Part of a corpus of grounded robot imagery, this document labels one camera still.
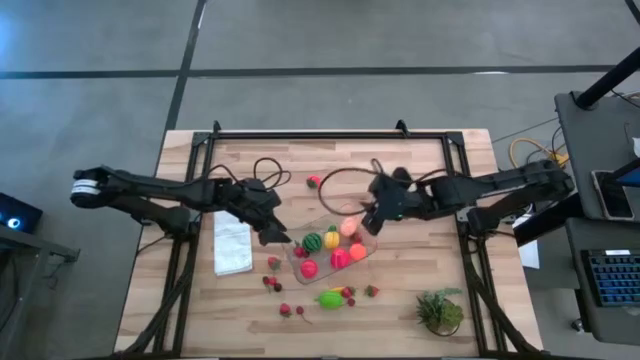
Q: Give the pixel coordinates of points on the grey metal stand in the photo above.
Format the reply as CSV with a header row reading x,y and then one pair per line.
x,y
30,250

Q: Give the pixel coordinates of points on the black smartphone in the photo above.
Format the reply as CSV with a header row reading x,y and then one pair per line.
x,y
612,195

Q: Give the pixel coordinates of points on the black aluminium table frame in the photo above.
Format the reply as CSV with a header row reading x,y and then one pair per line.
x,y
325,135

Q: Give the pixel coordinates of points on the grey side desk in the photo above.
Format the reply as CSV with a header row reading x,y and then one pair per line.
x,y
590,140

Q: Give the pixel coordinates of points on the dark purple toy cherry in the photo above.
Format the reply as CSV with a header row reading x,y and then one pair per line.
x,y
278,287

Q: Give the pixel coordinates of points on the white folded cloth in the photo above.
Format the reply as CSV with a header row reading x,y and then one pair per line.
x,y
232,245

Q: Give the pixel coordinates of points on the black keyboard blue backlight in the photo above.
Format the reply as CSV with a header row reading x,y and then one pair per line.
x,y
617,277

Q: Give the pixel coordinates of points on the orange toy tangerine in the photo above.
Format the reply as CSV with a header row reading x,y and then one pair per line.
x,y
357,252

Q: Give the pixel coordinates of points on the black device blue light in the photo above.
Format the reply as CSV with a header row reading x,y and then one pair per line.
x,y
17,212

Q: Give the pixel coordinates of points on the red toy tomato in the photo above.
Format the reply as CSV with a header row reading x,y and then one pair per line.
x,y
309,269

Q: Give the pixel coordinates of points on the green toy melon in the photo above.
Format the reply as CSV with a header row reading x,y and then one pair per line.
x,y
330,300

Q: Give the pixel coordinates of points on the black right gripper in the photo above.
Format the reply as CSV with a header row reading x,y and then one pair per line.
x,y
400,197

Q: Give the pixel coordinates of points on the black pole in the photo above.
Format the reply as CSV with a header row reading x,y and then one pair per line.
x,y
607,77

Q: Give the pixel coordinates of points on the clear plastic tupperware container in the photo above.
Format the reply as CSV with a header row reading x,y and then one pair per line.
x,y
325,277

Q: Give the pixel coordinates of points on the red toy strawberry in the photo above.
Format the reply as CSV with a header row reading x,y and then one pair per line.
x,y
285,310
273,263
371,291
314,181
348,291
298,251

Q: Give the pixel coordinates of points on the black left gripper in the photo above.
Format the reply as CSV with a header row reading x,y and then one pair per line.
x,y
252,200

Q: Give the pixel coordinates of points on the pale pink toy peach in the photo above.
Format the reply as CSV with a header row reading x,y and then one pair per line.
x,y
348,226

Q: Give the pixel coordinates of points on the yellow toy banana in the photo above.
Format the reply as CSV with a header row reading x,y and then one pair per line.
x,y
338,289

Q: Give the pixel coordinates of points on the small green potted plant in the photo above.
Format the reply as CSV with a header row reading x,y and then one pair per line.
x,y
440,312

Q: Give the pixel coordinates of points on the red toy cherry green stem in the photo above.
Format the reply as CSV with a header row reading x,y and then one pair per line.
x,y
299,310

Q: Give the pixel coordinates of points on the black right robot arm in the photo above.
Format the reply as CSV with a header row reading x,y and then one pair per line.
x,y
500,187

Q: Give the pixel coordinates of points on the yellow toy fruit green leaves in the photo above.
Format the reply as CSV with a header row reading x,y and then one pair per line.
x,y
331,240

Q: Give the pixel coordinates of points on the green striped toy watermelon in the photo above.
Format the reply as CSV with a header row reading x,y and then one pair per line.
x,y
312,243

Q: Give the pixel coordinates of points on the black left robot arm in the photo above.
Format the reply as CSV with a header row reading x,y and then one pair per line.
x,y
150,189

